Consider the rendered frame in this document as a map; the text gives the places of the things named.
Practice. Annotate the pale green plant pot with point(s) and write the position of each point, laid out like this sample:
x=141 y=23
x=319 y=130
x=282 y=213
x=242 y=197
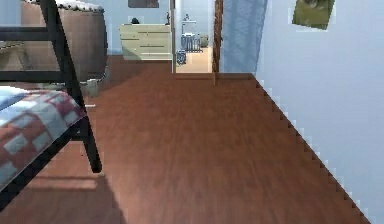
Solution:
x=204 y=40

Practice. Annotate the pale green chest of drawers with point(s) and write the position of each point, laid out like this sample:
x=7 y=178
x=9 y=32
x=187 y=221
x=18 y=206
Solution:
x=146 y=41

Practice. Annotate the blue room door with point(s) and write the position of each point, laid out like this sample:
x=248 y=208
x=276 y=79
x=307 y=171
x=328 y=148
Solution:
x=241 y=36

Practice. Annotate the small black object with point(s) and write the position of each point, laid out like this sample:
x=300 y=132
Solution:
x=135 y=21

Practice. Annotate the black framed bed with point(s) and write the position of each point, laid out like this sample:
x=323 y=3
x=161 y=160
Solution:
x=65 y=63

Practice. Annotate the red white checked blanket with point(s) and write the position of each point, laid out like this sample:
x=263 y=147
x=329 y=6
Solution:
x=30 y=123

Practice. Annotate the dark framed wall picture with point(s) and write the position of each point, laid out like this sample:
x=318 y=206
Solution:
x=143 y=3

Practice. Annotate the green framed wall picture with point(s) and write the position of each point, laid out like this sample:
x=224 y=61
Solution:
x=312 y=13

